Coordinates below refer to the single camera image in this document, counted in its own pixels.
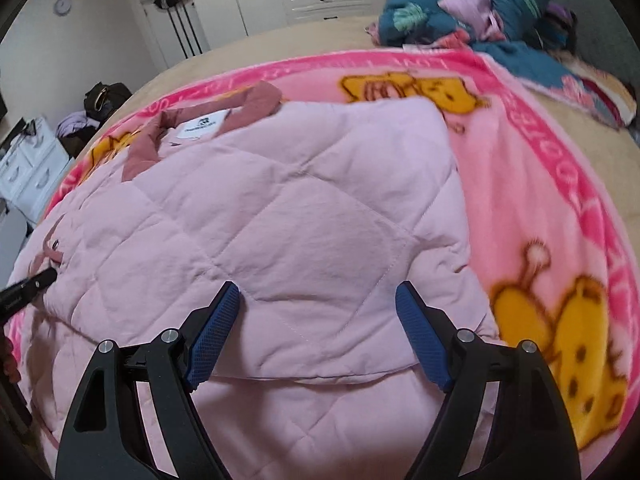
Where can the white door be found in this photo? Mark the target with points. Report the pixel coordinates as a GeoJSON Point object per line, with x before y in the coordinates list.
{"type": "Point", "coordinates": [150, 27]}

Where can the person's left hand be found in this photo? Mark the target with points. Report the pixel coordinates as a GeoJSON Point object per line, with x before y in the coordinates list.
{"type": "Point", "coordinates": [12, 367]}

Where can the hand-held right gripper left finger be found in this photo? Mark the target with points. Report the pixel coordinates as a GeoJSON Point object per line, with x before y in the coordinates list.
{"type": "Point", "coordinates": [215, 331]}

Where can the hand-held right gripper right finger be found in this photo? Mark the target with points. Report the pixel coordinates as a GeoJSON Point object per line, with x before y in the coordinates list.
{"type": "Point", "coordinates": [422, 334]}

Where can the round wall clock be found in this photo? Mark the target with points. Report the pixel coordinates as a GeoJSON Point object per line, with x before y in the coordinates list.
{"type": "Point", "coordinates": [63, 6]}

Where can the dark clothes pile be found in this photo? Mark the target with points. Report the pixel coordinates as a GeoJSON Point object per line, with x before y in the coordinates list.
{"type": "Point", "coordinates": [82, 142]}

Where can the purple cloth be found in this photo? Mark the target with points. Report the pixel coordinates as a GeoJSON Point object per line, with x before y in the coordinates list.
{"type": "Point", "coordinates": [72, 122]}

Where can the dark brown bag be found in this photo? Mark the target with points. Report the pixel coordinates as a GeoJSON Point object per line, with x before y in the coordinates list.
{"type": "Point", "coordinates": [107, 97]}

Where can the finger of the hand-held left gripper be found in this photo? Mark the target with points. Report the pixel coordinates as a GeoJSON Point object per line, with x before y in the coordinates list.
{"type": "Point", "coordinates": [30, 287]}

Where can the pink printed blanket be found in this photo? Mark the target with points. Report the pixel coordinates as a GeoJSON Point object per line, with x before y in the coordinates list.
{"type": "Point", "coordinates": [530, 210]}

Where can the pink quilted jacket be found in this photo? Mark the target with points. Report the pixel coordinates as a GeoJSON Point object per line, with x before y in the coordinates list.
{"type": "Point", "coordinates": [280, 210]}

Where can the white drawer unit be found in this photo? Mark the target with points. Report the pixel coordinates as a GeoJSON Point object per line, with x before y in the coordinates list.
{"type": "Point", "coordinates": [35, 160]}

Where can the grey padded headboard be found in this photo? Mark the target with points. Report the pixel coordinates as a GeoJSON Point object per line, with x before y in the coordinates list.
{"type": "Point", "coordinates": [595, 5]}

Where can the bed with beige sheet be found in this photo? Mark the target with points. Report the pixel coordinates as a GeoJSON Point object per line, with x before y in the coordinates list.
{"type": "Point", "coordinates": [310, 35]}

